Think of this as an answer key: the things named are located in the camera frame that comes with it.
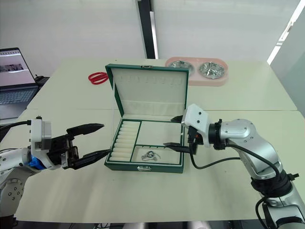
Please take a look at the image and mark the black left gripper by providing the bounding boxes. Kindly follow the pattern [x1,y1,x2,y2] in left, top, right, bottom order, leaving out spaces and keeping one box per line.
[46,123,112,171]

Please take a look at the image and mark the green jewelry box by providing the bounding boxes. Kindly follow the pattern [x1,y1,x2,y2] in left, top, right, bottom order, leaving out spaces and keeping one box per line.
[104,63,192,175]

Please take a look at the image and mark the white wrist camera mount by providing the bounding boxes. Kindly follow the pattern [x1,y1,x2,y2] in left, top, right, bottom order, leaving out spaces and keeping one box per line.
[29,118,63,171]
[181,103,212,148]

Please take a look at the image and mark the pink double bowl stand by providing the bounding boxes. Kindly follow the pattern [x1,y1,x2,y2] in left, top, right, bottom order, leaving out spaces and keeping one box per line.
[164,57,229,87]

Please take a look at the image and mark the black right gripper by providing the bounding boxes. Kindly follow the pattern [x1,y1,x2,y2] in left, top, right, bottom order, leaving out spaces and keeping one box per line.
[163,114,205,156]

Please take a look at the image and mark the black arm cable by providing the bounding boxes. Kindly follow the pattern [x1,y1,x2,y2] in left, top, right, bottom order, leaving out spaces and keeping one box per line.
[190,142,282,182]
[0,121,33,138]

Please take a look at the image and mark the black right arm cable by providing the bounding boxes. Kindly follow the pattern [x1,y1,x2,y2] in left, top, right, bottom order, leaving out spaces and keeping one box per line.
[190,142,282,182]

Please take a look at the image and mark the steel pet bowl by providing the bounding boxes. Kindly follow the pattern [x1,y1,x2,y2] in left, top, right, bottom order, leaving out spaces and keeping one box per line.
[199,62,225,80]
[169,60,195,76]

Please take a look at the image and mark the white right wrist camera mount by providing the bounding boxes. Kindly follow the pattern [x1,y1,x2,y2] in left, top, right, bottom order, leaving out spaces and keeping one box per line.
[181,103,212,148]

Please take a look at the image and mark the grey laptop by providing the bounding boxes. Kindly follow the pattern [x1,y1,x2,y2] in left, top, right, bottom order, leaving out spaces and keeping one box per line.
[0,47,40,120]

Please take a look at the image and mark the black wall pillar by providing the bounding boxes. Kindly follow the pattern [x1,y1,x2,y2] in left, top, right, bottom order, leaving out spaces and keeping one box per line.
[136,0,160,60]

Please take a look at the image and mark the silver chain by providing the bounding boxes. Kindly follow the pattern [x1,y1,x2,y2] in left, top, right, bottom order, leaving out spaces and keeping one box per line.
[140,150,163,161]

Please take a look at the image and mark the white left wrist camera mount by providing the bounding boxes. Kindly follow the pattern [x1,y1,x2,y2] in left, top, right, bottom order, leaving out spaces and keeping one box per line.
[29,118,63,171]

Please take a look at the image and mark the red handled scissors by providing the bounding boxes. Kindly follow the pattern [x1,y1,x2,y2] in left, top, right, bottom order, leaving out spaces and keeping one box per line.
[88,72,109,85]

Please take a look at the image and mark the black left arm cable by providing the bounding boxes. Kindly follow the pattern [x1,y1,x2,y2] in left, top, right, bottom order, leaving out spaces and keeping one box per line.
[0,121,33,138]

